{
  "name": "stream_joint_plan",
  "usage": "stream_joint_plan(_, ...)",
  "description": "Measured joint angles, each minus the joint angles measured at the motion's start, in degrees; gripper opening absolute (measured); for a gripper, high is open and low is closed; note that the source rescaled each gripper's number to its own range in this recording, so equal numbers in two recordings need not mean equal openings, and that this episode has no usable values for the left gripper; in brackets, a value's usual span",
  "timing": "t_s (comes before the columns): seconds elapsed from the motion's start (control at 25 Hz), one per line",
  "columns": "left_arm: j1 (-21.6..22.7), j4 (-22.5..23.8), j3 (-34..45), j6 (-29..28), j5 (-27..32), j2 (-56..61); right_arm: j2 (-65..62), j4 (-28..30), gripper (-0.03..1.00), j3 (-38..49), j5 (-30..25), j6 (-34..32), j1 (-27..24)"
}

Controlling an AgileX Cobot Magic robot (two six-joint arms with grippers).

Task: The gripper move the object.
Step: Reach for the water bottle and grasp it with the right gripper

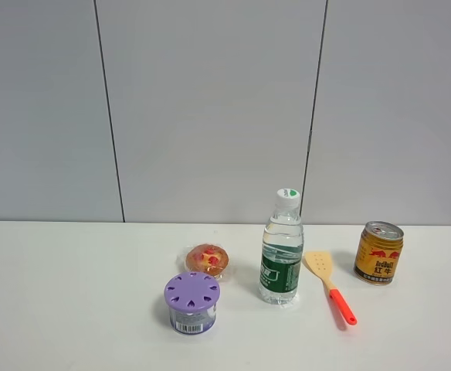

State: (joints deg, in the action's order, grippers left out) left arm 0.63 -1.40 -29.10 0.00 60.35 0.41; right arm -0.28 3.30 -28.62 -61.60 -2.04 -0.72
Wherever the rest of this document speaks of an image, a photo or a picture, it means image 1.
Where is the purple air freshener jar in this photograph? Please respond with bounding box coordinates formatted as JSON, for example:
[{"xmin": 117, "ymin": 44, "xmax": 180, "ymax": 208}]
[{"xmin": 164, "ymin": 271, "xmax": 221, "ymax": 335}]

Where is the wrapped fruit pastry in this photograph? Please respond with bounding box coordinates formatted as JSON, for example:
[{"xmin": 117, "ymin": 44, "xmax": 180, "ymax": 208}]
[{"xmin": 175, "ymin": 243, "xmax": 234, "ymax": 281}]

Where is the wooden spatula orange handle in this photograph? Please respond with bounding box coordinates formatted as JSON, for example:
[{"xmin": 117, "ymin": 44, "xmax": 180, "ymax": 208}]
[{"xmin": 303, "ymin": 251, "xmax": 358, "ymax": 325}]

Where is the gold Red Bull can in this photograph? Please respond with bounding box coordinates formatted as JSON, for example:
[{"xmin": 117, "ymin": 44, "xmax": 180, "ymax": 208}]
[{"xmin": 354, "ymin": 221, "xmax": 404, "ymax": 285}]

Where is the clear water bottle green label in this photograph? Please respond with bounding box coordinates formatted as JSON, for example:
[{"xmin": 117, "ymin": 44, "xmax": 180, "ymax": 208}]
[{"xmin": 259, "ymin": 188, "xmax": 304, "ymax": 305}]

